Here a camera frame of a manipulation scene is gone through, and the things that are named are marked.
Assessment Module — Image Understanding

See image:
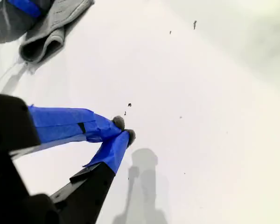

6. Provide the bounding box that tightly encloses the grey striped towel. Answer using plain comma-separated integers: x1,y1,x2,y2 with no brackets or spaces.
0,0,96,75

